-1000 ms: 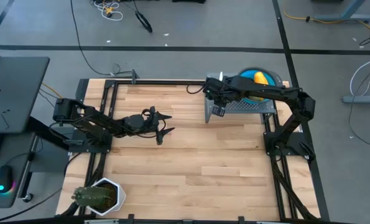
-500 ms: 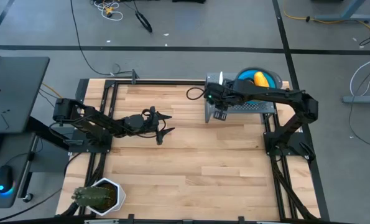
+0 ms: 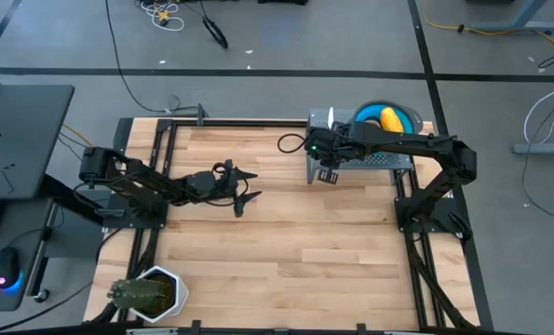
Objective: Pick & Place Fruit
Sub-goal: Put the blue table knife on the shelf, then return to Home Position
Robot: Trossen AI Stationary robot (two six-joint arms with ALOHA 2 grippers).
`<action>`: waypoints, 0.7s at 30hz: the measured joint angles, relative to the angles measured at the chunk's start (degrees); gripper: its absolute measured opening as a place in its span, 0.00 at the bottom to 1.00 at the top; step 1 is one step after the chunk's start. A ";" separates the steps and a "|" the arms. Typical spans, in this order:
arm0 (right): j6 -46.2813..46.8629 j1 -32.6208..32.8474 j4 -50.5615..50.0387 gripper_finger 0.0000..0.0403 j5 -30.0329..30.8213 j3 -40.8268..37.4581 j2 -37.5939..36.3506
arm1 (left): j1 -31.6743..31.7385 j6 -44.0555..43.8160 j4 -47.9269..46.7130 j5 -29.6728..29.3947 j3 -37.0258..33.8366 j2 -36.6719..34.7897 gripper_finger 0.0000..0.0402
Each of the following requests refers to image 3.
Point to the black glowing computer mouse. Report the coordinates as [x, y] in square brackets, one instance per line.
[6, 265]

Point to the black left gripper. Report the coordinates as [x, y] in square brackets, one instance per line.
[204, 183]

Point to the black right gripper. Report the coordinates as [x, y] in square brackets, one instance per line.
[328, 146]

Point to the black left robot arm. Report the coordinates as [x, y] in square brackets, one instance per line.
[137, 181]

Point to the grey perforated metal stand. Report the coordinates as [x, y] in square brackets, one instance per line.
[317, 118]

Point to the white hexagonal plant pot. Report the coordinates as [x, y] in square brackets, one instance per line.
[181, 293]

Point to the green cactus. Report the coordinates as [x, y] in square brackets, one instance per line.
[137, 293]

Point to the blue collapsible colander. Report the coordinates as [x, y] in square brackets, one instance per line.
[367, 111]

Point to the black equipment base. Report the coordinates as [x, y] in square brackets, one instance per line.
[281, 2]

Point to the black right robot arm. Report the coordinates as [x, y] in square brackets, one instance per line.
[397, 139]

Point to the grey desk surface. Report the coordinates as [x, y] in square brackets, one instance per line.
[20, 223]

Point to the grey desk leg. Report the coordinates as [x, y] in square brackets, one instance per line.
[514, 25]

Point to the dark grey desk top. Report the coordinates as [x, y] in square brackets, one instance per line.
[25, 139]

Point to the grey desk foot bar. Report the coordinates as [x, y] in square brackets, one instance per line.
[546, 148]

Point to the yellow mango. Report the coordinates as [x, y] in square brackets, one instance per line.
[391, 120]

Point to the black caster wheel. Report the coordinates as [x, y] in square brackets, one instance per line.
[42, 296]

